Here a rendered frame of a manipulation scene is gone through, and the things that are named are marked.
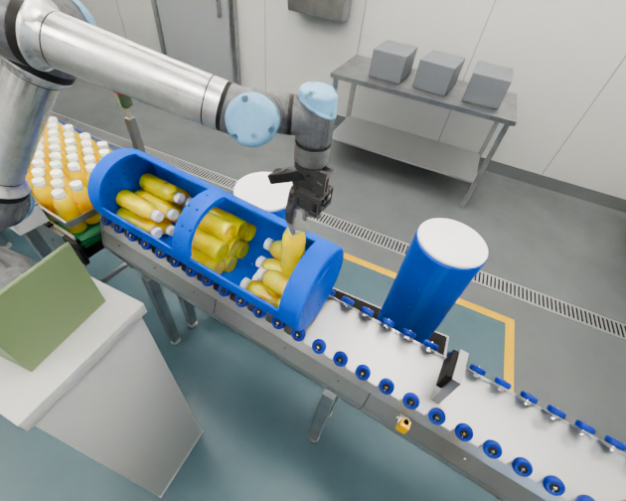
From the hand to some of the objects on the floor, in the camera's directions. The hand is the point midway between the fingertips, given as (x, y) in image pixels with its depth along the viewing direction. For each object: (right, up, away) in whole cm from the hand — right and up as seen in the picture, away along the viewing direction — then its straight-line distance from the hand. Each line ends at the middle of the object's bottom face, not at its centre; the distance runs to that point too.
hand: (295, 225), depth 86 cm
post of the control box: (-114, -63, +106) cm, 167 cm away
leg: (-72, -54, +120) cm, 150 cm away
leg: (-79, -62, +112) cm, 150 cm away
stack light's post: (-96, -17, +152) cm, 180 cm away
